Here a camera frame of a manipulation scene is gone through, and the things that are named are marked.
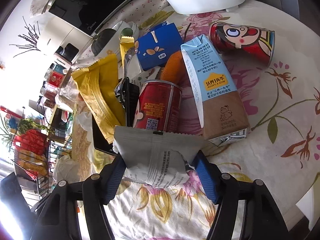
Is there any cream air fryer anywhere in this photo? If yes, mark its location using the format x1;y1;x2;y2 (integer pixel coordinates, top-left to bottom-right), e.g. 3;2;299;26
37;16;93;63

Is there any yellow snack bag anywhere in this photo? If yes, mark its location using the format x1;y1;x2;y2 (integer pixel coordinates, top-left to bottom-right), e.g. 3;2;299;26
71;36;136;144

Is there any wire storage rack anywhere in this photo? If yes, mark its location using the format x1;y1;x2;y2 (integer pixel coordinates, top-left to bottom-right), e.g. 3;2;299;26
10;119;72;199

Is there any dried branch decoration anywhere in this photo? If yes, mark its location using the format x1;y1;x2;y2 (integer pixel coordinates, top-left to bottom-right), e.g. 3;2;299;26
11;17;40;57

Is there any red cartoon can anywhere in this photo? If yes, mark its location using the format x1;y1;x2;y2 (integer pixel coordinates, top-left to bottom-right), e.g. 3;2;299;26
133;80;182;133
209;22;276;67

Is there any white plastic trash bin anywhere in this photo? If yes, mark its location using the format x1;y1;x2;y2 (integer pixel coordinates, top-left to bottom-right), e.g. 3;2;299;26
296;187;320;231

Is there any white bowl with fruit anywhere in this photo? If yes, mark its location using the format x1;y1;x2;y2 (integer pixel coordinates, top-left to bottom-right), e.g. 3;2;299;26
75;21;139;67

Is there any blue brown milk carton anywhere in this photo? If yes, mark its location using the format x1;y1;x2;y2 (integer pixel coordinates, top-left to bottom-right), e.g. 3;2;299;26
181;35;249;146

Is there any blue cardboard snack box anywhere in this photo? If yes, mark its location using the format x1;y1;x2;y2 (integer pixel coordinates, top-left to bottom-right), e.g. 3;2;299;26
135;22;183;71

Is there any orange peel piece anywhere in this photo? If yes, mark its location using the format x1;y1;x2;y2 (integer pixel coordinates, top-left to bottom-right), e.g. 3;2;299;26
160;50;186;85

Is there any grey white snack wrapper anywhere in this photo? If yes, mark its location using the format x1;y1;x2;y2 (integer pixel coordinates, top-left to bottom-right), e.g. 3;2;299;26
113;126;204;189

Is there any floral tablecloth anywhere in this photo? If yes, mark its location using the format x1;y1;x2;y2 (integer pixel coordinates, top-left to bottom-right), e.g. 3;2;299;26
71;0;320;240

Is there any glass jar with lid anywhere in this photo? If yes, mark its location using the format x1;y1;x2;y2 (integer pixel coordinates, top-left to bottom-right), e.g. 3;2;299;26
55;77;80;112

